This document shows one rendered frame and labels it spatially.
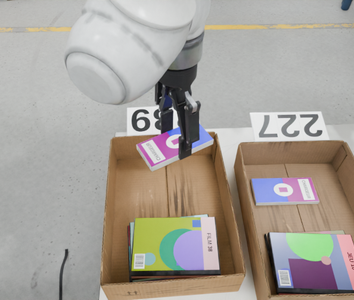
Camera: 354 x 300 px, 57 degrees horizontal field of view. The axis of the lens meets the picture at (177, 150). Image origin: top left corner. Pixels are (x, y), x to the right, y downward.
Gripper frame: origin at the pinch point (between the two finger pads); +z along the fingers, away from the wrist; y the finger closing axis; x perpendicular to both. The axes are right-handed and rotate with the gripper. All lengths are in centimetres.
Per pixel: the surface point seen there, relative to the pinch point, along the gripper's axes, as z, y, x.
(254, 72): 95, 100, -126
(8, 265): 95, 44, 62
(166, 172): 19.5, 4.7, 0.1
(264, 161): 17.6, -6.6, -24.7
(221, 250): 18.8, -21.2, -0.1
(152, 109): 8.3, 18.2, -3.3
